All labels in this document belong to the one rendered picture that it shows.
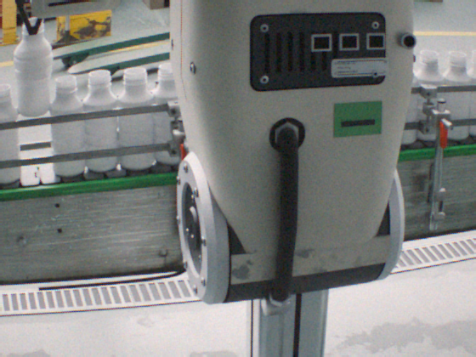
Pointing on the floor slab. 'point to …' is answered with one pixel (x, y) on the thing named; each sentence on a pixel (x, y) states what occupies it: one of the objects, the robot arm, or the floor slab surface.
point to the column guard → (86, 25)
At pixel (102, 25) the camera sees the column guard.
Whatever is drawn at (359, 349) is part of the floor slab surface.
